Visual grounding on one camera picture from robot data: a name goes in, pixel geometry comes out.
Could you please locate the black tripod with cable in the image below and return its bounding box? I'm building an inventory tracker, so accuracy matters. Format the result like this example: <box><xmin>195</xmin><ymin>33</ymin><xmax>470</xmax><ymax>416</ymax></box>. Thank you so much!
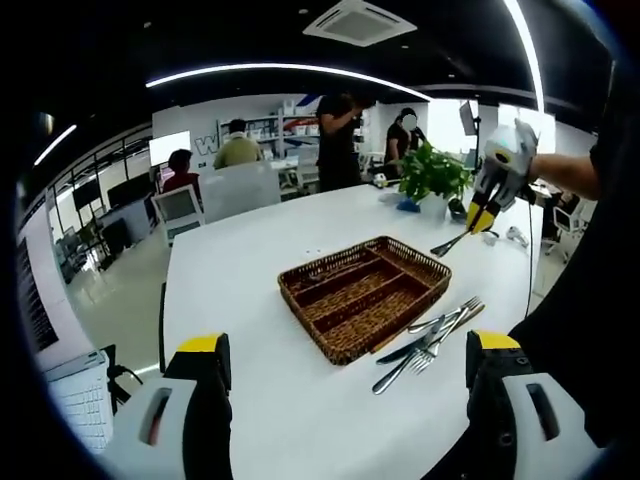
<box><xmin>106</xmin><ymin>343</ymin><xmax>147</xmax><ymax>419</ymax></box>

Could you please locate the person's black shirt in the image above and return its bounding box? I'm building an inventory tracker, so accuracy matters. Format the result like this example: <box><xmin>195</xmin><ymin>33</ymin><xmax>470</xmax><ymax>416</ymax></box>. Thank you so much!
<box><xmin>508</xmin><ymin>59</ymin><xmax>634</xmax><ymax>449</ymax></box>

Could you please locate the white partition panel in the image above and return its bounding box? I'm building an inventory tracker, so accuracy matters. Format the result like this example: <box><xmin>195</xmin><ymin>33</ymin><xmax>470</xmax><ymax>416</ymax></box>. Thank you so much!
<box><xmin>198</xmin><ymin>163</ymin><xmax>283</xmax><ymax>225</ymax></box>

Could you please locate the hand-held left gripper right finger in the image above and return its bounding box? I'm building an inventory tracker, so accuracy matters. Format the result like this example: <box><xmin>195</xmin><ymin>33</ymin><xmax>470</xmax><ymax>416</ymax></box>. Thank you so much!
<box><xmin>464</xmin><ymin>328</ymin><xmax>587</xmax><ymax>480</ymax></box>

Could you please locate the white storage shelf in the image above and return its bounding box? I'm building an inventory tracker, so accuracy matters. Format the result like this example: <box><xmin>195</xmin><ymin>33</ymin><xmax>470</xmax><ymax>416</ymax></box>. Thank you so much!
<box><xmin>218</xmin><ymin>103</ymin><xmax>321</xmax><ymax>162</ymax></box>

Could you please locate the black desk monitor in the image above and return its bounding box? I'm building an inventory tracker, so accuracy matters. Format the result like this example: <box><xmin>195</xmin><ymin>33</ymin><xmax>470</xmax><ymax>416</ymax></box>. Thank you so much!
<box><xmin>106</xmin><ymin>171</ymin><xmax>154</xmax><ymax>210</ymax></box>

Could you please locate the green potted plant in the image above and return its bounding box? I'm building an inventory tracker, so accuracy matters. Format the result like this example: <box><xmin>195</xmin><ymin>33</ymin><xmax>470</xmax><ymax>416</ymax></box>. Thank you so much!
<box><xmin>397</xmin><ymin>141</ymin><xmax>476</xmax><ymax>222</ymax></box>

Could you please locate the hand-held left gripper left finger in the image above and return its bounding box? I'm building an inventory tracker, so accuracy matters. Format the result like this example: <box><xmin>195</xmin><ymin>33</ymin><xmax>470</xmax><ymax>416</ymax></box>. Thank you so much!
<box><xmin>112</xmin><ymin>332</ymin><xmax>235</xmax><ymax>480</ymax></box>

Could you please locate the bright white screen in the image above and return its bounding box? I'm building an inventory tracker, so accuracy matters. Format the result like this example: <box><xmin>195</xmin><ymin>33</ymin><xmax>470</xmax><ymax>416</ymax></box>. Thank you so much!
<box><xmin>148</xmin><ymin>130</ymin><xmax>193</xmax><ymax>168</ymax></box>

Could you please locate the black television on stand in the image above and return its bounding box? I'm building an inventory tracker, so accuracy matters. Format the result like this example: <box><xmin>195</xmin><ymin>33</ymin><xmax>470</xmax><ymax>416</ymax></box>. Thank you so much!
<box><xmin>72</xmin><ymin>180</ymin><xmax>105</xmax><ymax>214</ymax></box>

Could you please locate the white laptop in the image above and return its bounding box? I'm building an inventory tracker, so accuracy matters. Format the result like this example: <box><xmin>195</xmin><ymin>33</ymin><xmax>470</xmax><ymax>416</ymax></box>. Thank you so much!
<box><xmin>42</xmin><ymin>348</ymin><xmax>115</xmax><ymax>454</ymax></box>

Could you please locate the curved ceiling light strip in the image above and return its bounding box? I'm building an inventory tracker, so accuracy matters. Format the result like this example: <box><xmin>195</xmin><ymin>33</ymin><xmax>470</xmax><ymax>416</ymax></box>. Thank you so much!
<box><xmin>144</xmin><ymin>61</ymin><xmax>432</xmax><ymax>102</ymax></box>

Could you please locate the white office chair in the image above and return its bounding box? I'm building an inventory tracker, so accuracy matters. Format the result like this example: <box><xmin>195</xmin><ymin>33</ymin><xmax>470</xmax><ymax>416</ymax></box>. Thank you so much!
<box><xmin>293</xmin><ymin>148</ymin><xmax>322</xmax><ymax>194</ymax></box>
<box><xmin>150</xmin><ymin>183</ymin><xmax>207</xmax><ymax>247</ymax></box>

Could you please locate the black upright bar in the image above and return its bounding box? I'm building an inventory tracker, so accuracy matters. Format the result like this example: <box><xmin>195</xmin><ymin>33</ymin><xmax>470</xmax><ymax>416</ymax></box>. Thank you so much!
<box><xmin>157</xmin><ymin>281</ymin><xmax>168</xmax><ymax>375</ymax></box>

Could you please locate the brown wicker storage tray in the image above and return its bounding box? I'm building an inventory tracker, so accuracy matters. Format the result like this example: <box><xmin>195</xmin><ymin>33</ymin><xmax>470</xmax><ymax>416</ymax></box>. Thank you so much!
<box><xmin>277</xmin><ymin>235</ymin><xmax>454</xmax><ymax>367</ymax></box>

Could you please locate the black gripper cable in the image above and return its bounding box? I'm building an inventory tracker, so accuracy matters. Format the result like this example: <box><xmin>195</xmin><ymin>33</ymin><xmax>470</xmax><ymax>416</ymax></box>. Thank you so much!
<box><xmin>522</xmin><ymin>192</ymin><xmax>535</xmax><ymax>317</ymax></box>

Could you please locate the straight ceiling light strip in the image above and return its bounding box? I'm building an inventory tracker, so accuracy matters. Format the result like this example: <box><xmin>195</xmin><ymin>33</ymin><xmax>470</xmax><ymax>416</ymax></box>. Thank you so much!
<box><xmin>501</xmin><ymin>0</ymin><xmax>547</xmax><ymax>114</ymax></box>

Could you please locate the ceiling air vent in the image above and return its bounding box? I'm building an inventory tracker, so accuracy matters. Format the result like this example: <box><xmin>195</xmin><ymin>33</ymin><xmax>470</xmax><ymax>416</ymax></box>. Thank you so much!
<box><xmin>302</xmin><ymin>0</ymin><xmax>419</xmax><ymax>48</ymax></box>

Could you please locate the white handheld controller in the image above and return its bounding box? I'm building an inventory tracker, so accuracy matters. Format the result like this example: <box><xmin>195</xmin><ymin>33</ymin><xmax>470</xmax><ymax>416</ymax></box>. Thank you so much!
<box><xmin>504</xmin><ymin>225</ymin><xmax>531</xmax><ymax>249</ymax></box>

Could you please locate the steel spoon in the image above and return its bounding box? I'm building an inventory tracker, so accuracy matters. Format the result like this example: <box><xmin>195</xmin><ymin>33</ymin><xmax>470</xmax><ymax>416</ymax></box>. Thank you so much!
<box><xmin>429</xmin><ymin>230</ymin><xmax>474</xmax><ymax>259</ymax></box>
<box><xmin>298</xmin><ymin>268</ymin><xmax>347</xmax><ymax>290</ymax></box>

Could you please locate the studio light on stand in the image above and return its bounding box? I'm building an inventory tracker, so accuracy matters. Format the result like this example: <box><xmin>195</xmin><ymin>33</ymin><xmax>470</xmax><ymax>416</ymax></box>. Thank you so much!
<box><xmin>458</xmin><ymin>98</ymin><xmax>482</xmax><ymax>166</ymax></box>

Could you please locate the short ceiling light strip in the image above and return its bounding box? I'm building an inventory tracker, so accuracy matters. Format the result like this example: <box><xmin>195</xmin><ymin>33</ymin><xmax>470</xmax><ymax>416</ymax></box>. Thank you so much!
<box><xmin>32</xmin><ymin>123</ymin><xmax>79</xmax><ymax>167</ymax></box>

